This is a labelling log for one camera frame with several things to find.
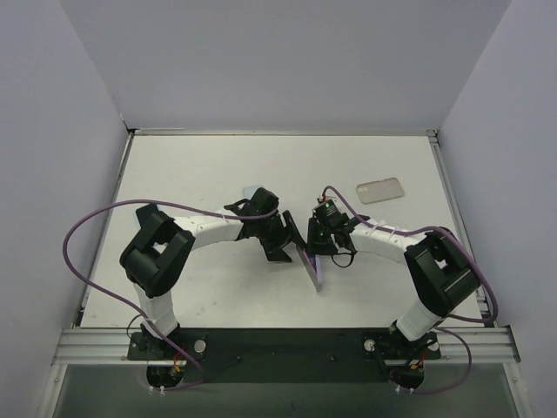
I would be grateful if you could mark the lilac phone case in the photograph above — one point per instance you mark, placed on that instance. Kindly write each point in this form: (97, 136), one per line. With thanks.
(316, 274)

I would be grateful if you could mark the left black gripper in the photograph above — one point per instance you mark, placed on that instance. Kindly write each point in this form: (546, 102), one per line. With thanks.
(278, 237)

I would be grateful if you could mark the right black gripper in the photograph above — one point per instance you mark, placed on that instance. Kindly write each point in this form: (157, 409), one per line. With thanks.
(315, 238)

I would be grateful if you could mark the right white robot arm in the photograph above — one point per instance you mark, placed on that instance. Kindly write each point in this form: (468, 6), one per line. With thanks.
(442, 275)

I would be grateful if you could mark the phone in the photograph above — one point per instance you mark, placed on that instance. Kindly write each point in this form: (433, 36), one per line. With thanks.
(144, 212)
(249, 191)
(305, 258)

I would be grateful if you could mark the aluminium front frame rail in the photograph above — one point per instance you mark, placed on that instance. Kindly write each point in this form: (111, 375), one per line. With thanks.
(109, 346)

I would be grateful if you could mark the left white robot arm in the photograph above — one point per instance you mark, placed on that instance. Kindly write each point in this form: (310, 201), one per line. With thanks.
(156, 256)

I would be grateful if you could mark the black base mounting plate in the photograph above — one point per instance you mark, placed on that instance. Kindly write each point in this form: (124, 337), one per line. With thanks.
(282, 355)

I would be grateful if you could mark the cream phone case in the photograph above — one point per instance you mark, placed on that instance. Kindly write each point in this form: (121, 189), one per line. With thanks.
(379, 190)

